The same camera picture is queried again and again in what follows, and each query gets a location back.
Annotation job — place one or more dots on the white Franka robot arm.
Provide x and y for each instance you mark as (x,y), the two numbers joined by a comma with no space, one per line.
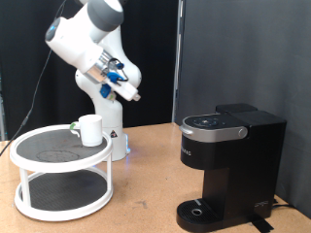
(107,119)

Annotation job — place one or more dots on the grey fabric backdrop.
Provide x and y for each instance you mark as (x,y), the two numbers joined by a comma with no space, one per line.
(243,48)

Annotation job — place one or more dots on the white two-tier turntable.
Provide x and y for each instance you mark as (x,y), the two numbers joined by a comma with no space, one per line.
(61,147)

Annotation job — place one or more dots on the black Keurig coffee machine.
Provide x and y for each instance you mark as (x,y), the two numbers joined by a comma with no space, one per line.
(239,168)

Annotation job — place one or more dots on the white mug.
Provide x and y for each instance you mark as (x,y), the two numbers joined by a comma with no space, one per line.
(91,129)

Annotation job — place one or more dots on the Keurig water reservoir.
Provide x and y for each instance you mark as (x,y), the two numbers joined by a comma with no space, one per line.
(234,107)

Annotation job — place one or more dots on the metal frame post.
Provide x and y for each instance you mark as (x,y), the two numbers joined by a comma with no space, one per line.
(177,64)
(2,119)

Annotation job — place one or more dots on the black curtain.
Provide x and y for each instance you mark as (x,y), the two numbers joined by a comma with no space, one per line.
(19,64)

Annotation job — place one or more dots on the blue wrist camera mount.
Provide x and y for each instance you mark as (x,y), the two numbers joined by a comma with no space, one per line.
(104,90)

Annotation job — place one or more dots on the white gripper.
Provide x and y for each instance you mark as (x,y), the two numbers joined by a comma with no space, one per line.
(126,90)

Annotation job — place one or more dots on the black tape strip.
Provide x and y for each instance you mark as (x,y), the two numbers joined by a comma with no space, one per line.
(262,225)

